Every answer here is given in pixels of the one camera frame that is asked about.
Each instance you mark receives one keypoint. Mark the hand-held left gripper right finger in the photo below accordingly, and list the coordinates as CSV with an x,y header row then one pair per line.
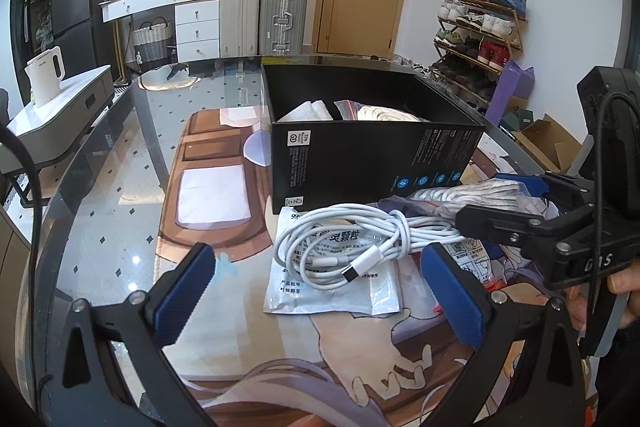
x,y
452,292

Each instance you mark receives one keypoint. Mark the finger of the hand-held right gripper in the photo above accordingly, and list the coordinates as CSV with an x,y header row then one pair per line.
x,y
500,219
520,184

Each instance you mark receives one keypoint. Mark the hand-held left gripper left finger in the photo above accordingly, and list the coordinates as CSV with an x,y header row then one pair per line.
x,y
185,292

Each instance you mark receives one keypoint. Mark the bagged white cloth bundle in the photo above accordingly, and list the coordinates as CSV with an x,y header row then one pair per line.
x,y
475,197
380,113

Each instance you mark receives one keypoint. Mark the black cardboard box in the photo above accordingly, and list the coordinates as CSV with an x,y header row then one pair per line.
x,y
350,167

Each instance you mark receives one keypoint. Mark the white blue plush toy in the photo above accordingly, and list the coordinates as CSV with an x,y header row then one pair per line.
x,y
310,112

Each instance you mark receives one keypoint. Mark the person's right hand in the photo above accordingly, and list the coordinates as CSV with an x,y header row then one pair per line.
x,y
580,307

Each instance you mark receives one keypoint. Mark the green white packet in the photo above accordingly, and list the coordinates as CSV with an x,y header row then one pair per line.
x,y
475,257

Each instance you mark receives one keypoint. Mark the open cardboard box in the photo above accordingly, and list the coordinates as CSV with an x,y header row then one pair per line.
x,y
550,142

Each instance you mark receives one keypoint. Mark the dark green box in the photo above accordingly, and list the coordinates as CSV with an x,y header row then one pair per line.
x,y
514,121

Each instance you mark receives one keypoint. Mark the purple bag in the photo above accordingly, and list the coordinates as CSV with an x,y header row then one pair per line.
x,y
510,92

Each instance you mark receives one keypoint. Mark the printed desk mat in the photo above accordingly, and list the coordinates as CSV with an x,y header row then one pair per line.
x,y
210,187

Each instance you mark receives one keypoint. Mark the white foil packet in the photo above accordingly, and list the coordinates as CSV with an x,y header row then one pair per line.
x,y
320,302

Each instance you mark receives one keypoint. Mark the wooden shoe rack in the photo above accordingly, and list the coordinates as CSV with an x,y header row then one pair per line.
x,y
517,42

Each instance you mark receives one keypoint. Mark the pair of white sneakers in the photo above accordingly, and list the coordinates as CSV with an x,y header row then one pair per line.
x,y
415,64

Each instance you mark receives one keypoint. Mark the rows of shoes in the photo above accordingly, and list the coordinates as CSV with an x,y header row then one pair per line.
x,y
480,24

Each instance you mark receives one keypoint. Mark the beige cabinet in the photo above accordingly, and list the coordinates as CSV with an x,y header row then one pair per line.
x,y
10,257

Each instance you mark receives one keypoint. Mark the white round rug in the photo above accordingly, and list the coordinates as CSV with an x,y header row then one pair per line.
x,y
150,79

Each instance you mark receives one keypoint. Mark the grey side table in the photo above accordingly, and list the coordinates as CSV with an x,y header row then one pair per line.
x,y
65,107

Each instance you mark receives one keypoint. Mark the wicker basket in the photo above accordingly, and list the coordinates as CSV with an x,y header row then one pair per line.
x,y
150,42

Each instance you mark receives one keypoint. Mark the white electric kettle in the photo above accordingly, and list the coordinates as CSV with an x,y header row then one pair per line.
x,y
45,77

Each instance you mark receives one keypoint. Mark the white drawer unit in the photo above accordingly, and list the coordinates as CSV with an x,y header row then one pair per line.
x,y
197,29

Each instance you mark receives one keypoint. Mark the white suitcase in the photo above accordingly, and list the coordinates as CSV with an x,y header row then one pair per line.
x,y
240,14

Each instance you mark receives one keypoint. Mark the silver suitcase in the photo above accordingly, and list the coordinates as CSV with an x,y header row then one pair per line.
x,y
282,14

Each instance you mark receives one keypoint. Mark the white vanity desk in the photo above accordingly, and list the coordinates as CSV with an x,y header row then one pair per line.
x,y
150,2

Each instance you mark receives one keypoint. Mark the dark glass cabinet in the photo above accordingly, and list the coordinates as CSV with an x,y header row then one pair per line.
x,y
35,7

